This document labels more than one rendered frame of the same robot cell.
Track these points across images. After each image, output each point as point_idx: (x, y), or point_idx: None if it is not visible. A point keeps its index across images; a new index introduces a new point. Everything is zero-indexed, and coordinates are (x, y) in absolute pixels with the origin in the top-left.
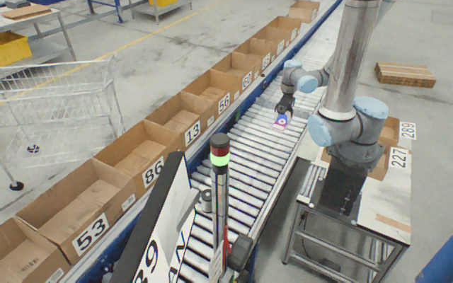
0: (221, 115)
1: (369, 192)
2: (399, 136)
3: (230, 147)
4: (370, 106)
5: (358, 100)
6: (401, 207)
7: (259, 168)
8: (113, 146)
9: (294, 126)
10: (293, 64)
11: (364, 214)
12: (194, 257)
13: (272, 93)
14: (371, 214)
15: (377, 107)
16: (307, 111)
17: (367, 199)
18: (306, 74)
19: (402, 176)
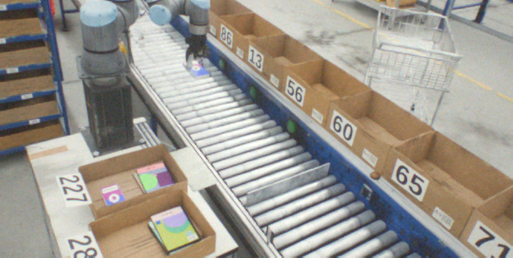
0: (285, 98)
1: (87, 163)
2: (91, 233)
3: (248, 112)
4: (96, 4)
5: (110, 4)
6: (46, 171)
7: (201, 116)
8: (264, 23)
9: (238, 177)
10: None
11: (78, 143)
12: (162, 62)
13: (347, 207)
14: (71, 146)
15: (89, 4)
16: (263, 215)
17: (84, 156)
18: None
19: (60, 208)
